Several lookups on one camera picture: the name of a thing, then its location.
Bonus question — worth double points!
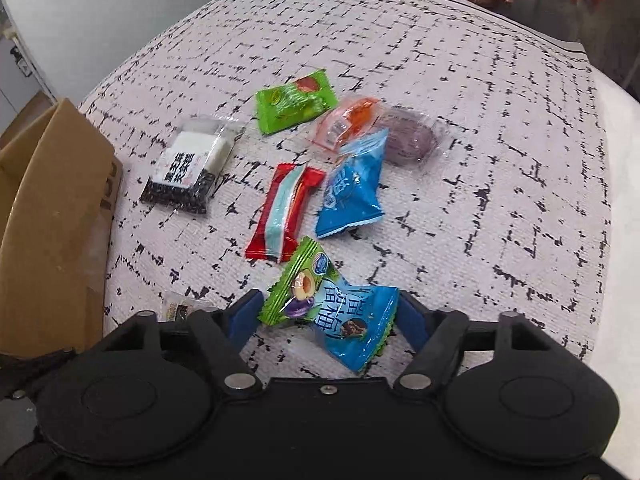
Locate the brown cardboard box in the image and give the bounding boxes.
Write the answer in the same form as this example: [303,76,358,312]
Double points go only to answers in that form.
[1,99,122,358]

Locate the purple round cake packet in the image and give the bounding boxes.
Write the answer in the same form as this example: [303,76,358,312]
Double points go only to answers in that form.
[372,106,449,169]

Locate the blue biscuit packet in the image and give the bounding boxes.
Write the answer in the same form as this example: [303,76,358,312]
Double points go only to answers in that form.
[314,128,388,238]

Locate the white patterned bed cover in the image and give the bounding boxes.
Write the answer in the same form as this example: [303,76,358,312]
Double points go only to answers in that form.
[81,0,611,358]

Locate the blue candy wrapper packet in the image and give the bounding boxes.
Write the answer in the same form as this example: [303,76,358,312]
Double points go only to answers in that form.
[309,278,399,374]

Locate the orange pink snack packet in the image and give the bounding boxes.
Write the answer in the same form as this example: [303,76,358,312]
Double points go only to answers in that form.
[311,93,385,154]

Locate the green plum candy packet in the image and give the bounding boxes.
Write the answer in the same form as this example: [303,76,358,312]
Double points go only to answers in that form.
[258,236,348,326]

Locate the red white snack bar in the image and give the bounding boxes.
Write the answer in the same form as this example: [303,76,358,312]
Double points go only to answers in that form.
[245,164,326,263]

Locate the black white rice cake packet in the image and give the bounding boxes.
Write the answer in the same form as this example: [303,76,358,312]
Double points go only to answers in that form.
[140,116,246,216]

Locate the small clear brown packet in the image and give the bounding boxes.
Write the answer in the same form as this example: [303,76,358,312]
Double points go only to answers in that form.
[160,292,218,322]

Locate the green snack packet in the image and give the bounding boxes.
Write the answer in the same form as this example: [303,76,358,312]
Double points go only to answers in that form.
[255,70,338,136]

